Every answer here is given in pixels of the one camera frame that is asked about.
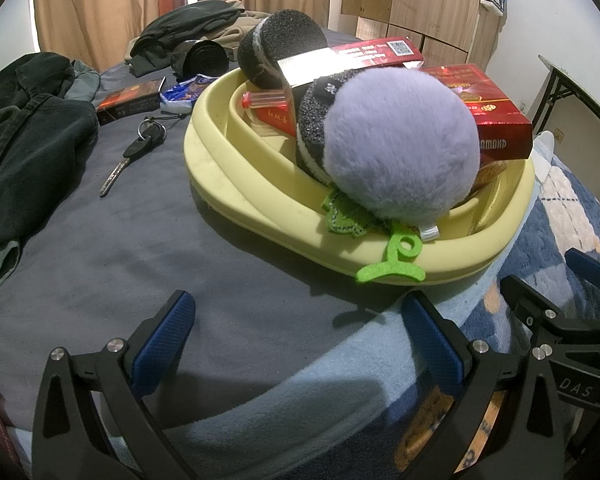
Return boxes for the black clothing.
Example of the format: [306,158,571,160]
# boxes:
[130,0,246,68]

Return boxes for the long red box foil window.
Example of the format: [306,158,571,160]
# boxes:
[275,36,426,88]

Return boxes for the beige curtain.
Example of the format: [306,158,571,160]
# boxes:
[32,0,333,71]

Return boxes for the blue white packet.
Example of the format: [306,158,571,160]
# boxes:
[160,74,216,113]

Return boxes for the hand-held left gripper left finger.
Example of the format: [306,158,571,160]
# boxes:
[31,290,197,480]

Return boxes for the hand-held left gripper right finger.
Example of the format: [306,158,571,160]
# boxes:
[400,292,563,480]

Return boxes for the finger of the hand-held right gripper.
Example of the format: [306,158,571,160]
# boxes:
[500,275,600,348]
[564,249,600,306]

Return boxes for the folding table black legs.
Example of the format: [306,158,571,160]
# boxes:
[530,54,600,221]

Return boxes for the grey bed sheet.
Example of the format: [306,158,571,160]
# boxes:
[0,30,431,431]

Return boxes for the black key with keyring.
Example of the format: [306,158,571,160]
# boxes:
[99,116,168,198]

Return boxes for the dark green jacket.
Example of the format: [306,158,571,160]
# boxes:
[0,52,101,306]

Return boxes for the yellow plastic basin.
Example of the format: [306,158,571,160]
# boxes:
[182,65,536,288]

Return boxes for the dark red flat box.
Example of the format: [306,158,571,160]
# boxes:
[95,77,167,127]

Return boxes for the purple plush ball green stem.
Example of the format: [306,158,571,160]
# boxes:
[321,67,482,284]

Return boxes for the red transparent lighter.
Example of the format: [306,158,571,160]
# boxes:
[241,89,291,110]

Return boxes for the black trash bag roll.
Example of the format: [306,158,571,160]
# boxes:
[170,39,231,81]

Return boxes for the beige clothing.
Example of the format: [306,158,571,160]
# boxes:
[125,0,271,61]

